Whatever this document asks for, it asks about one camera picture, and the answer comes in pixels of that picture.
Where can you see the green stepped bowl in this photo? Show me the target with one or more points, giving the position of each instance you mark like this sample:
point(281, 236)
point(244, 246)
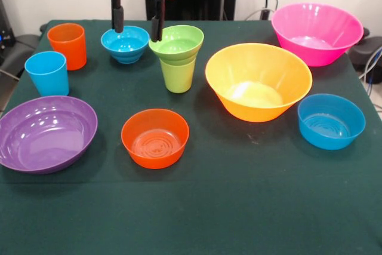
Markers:
point(179, 47)

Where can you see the orange round bowl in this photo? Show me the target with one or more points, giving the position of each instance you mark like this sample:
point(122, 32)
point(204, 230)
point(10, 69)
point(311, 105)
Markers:
point(155, 147)

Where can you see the light blue stepped bowl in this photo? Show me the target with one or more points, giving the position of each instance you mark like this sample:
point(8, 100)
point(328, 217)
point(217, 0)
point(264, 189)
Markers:
point(125, 46)

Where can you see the green plastic cup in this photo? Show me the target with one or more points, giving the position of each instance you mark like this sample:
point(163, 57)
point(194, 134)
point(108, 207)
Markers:
point(179, 79)

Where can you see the orange plastic cup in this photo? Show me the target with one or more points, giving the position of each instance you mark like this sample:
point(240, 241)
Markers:
point(70, 52)

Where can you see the blue plastic cup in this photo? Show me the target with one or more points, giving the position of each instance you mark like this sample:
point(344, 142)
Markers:
point(49, 79)

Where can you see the black power adapter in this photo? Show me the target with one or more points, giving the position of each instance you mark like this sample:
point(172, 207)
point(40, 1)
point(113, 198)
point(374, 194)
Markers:
point(264, 14)

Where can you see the large yellow-orange bowl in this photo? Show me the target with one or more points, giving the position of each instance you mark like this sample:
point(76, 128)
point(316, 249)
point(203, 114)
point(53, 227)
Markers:
point(256, 73)

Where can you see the black computer case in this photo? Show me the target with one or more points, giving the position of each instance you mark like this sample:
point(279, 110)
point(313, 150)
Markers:
point(6, 34)

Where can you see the large purple bowl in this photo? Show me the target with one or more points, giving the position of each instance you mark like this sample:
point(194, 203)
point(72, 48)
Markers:
point(44, 135)

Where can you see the large pink bowl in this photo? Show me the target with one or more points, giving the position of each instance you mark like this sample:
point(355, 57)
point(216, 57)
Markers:
point(316, 28)

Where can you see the dark green tablecloth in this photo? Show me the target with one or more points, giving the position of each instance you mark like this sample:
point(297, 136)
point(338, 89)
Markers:
point(209, 207)

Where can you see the blue round bowl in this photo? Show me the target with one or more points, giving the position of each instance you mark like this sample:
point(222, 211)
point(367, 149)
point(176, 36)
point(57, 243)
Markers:
point(331, 129)

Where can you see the black equipment base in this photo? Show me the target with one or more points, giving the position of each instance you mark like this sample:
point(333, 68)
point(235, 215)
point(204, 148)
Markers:
point(368, 50)

